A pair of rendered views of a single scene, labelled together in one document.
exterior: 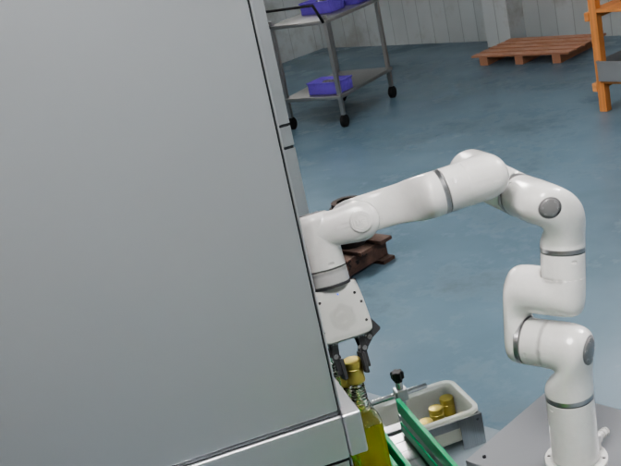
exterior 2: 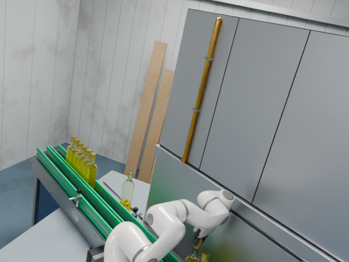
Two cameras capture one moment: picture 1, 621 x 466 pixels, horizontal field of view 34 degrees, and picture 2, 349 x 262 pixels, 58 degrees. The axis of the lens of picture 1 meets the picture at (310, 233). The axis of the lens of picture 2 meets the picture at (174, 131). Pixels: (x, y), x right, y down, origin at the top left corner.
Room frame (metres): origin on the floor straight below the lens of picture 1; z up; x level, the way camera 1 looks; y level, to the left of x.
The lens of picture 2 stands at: (2.54, -0.85, 2.06)
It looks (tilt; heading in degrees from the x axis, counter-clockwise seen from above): 19 degrees down; 146
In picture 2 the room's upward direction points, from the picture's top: 13 degrees clockwise
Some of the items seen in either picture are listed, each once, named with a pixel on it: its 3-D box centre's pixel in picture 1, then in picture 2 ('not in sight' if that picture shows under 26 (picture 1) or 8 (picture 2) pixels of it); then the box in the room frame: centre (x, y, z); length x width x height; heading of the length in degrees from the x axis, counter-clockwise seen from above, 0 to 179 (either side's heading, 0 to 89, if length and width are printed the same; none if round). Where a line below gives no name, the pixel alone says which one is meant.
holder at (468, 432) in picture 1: (414, 430); not in sight; (2.09, -0.14, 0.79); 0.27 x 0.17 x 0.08; 102
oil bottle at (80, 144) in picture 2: not in sight; (79, 161); (0.59, -0.27, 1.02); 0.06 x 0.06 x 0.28; 12
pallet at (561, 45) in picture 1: (538, 49); not in sight; (9.68, -2.50, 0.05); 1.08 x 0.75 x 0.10; 41
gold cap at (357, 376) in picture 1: (353, 370); (198, 242); (1.69, -0.02, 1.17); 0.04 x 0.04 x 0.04
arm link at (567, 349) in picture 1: (561, 360); not in sight; (1.80, -0.43, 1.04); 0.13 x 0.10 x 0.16; 50
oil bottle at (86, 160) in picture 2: not in sight; (86, 168); (0.70, -0.24, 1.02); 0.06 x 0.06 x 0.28; 12
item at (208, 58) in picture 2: not in sight; (199, 95); (1.36, 0.04, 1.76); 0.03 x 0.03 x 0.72; 12
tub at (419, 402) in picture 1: (424, 423); not in sight; (2.09, -0.17, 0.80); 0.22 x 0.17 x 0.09; 102
